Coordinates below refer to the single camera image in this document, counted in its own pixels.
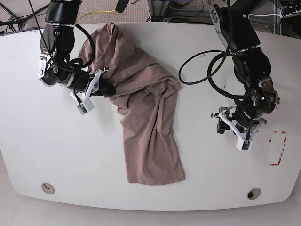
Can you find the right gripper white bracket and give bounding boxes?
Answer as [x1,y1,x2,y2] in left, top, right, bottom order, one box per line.
[70,67,116,115]

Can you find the red tape rectangle marking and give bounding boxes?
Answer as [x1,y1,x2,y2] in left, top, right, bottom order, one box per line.
[266,131,287,166]

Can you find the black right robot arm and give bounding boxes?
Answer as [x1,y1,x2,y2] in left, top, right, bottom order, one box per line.
[38,0,116,115]

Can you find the mauve pink T-shirt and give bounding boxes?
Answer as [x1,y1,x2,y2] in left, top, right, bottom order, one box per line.
[91,23,185,186]

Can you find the table cable grommet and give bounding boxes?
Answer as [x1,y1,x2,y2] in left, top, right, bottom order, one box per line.
[247,188,261,200]
[41,183,55,195]

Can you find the right table cable grommet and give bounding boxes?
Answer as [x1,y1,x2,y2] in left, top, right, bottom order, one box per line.
[247,188,261,200]

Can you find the yellow cable on floor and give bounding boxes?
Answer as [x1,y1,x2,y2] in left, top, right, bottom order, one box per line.
[75,10,117,25]

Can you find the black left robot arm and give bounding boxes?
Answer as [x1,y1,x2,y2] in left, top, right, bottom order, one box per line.
[207,0,280,151]

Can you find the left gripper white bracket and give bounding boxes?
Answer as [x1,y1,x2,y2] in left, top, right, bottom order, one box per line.
[211,105,267,151]

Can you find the aluminium frame base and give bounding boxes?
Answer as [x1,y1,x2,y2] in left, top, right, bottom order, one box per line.
[146,0,204,22]

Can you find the black tripod stand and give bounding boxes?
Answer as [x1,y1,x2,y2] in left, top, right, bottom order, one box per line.
[0,0,49,35]

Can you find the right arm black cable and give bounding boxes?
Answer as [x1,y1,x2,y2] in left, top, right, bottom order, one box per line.
[27,0,97,73]

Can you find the left table cable grommet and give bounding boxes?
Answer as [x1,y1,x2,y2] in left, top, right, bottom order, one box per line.
[41,183,55,195]

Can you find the white power strip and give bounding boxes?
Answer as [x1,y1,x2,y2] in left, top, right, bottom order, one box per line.
[280,5,301,18]

